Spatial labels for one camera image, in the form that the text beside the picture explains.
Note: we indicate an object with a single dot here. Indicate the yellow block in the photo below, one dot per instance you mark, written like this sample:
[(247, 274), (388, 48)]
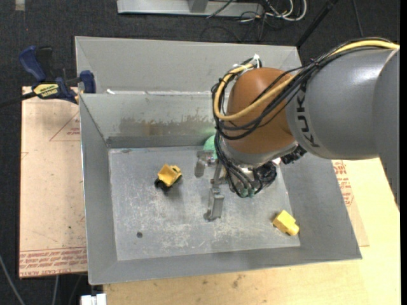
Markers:
[(285, 222)]

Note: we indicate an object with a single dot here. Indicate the yellow and black toy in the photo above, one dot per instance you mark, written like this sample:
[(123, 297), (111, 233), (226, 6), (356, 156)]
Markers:
[(169, 174)]

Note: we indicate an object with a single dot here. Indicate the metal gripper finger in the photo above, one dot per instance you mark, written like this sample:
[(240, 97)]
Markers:
[(215, 206), (201, 165)]

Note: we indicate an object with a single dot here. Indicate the black cylinder on white bracket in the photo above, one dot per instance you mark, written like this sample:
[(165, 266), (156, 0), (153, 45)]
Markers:
[(294, 156)]

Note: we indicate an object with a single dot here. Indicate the grey metal bin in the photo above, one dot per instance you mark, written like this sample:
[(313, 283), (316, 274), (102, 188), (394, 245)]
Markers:
[(152, 221)]

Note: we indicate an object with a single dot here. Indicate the green ball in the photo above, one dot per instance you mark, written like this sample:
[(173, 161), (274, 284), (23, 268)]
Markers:
[(210, 145)]

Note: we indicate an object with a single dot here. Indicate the brown cardboard board, red print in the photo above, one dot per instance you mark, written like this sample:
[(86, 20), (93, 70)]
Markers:
[(51, 176)]

